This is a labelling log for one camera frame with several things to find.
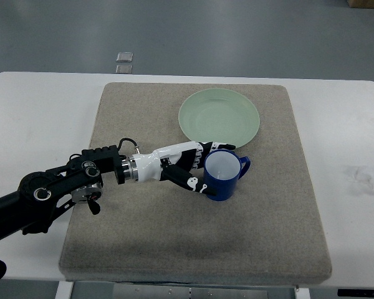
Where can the cardboard box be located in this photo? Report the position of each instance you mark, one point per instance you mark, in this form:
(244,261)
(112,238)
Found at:
(362,4)

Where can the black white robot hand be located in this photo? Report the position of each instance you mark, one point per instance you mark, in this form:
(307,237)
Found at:
(172,163)

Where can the grey fabric mat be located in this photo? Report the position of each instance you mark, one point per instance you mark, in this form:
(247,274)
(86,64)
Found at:
(268,233)

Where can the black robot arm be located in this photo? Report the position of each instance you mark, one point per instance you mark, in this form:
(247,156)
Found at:
(44,196)

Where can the blue mug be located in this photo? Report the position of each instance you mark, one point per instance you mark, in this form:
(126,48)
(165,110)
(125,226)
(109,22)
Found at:
(222,170)

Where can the metal table frame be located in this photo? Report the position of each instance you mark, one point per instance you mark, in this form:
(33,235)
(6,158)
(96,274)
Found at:
(123,290)

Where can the light green plate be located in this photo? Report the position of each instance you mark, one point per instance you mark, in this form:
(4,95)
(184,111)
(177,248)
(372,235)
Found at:
(219,114)

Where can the lower metal floor plate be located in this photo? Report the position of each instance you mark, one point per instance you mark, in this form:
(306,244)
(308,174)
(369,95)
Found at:
(124,69)

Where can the black control panel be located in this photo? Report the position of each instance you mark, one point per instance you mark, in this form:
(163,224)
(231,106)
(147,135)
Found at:
(360,293)

